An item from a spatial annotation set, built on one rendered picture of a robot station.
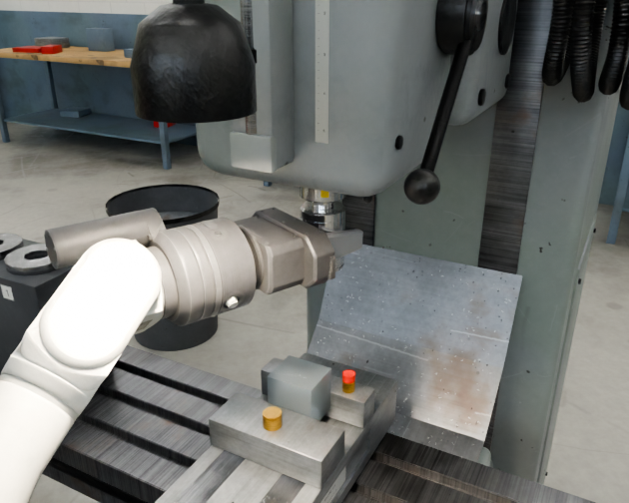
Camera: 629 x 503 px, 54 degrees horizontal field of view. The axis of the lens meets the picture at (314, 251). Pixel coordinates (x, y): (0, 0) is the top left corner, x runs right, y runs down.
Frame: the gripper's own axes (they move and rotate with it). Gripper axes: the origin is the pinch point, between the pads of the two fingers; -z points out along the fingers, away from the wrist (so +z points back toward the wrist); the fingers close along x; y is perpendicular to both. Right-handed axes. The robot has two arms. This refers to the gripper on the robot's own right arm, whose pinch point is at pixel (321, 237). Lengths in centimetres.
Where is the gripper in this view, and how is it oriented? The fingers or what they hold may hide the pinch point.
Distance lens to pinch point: 65.1
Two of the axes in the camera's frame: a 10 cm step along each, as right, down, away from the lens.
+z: -8.0, 2.3, -5.6
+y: -0.1, 9.2, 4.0
